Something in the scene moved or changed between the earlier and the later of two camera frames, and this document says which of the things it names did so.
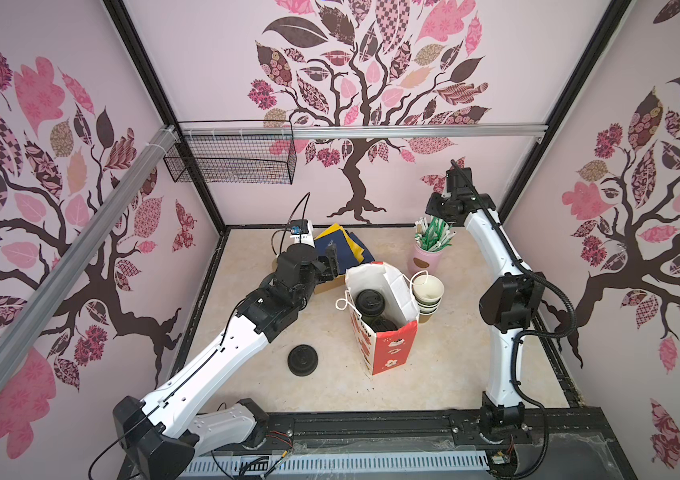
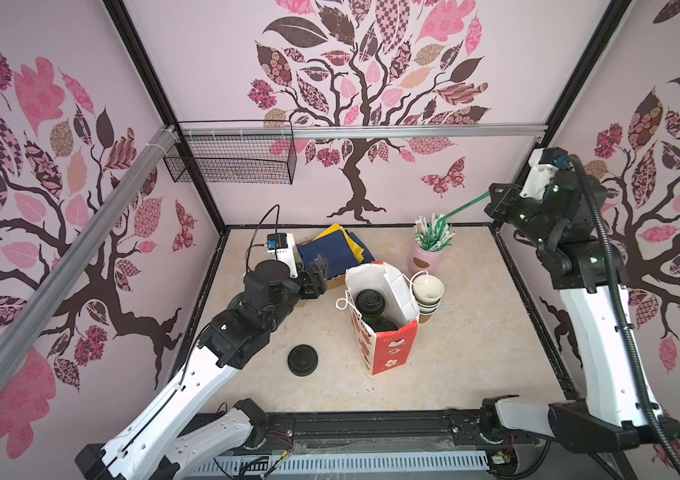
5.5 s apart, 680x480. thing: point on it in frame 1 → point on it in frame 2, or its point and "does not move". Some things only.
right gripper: (431, 205) → (499, 201)
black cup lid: (384, 324) does not move
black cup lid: (370, 302) does not move
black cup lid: (302, 360) does not move
